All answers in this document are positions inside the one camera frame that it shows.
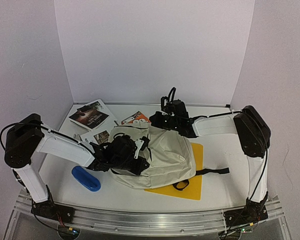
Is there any blue glasses case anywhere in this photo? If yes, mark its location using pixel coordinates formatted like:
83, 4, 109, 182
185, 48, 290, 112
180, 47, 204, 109
71, 166, 101, 192

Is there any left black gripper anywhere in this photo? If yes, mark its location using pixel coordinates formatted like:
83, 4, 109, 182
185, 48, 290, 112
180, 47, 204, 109
111, 155, 149, 176

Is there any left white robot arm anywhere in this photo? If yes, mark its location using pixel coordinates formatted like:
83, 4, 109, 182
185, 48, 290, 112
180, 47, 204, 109
0, 113, 150, 218

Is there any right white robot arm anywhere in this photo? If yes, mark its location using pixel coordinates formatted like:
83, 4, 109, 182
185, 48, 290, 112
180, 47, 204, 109
149, 105, 271, 204

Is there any yellow plastic folder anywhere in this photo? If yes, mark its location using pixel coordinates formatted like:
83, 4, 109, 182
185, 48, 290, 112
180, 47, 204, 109
144, 143, 204, 201

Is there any aluminium table edge rail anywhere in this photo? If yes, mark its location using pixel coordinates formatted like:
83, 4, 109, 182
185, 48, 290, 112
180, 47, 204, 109
73, 101, 232, 108

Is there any white palm leaf book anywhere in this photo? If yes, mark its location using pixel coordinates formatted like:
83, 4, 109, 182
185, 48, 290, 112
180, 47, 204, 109
78, 99, 119, 131

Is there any silver metal stapler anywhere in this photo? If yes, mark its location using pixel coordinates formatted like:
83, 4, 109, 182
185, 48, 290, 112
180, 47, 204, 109
73, 134, 81, 141

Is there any orange comic book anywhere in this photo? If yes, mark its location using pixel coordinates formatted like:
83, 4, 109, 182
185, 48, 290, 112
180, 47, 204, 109
121, 111, 151, 125

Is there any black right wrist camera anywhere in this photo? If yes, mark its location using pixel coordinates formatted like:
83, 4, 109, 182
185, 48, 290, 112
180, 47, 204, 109
160, 87, 189, 119

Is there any black Three Days book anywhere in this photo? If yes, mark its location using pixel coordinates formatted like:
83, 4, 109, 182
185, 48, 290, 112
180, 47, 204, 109
69, 106, 109, 130

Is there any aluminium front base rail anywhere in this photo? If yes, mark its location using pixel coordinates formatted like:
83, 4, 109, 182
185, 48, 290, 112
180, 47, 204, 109
3, 191, 292, 240

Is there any beige canvas backpack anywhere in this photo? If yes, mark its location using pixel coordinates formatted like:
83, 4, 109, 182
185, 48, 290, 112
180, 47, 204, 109
109, 122, 230, 189

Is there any white Decorate furniture book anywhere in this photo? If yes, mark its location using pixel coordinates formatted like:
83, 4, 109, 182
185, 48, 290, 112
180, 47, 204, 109
80, 130, 110, 145

